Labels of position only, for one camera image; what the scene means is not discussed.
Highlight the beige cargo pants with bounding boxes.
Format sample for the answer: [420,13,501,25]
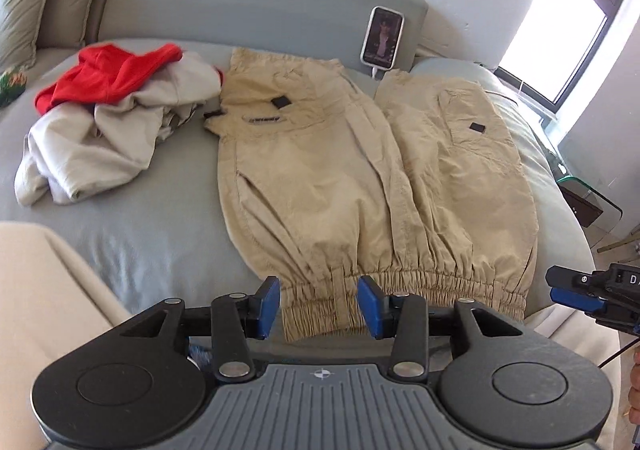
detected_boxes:
[206,48,538,342]

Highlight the person's right hand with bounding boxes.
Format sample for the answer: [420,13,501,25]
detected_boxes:
[627,347,640,450]

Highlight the grey sofa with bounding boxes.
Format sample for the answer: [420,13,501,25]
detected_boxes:
[0,0,599,331]

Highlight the red and grey garment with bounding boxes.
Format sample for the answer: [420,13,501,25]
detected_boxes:
[14,44,224,206]

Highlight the window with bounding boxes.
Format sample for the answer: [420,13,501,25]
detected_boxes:
[496,0,623,113]

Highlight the white smartphone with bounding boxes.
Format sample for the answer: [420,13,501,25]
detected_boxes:
[360,6,405,71]

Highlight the colourful patterned cushion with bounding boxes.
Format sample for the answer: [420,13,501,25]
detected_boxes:
[0,66,27,109]

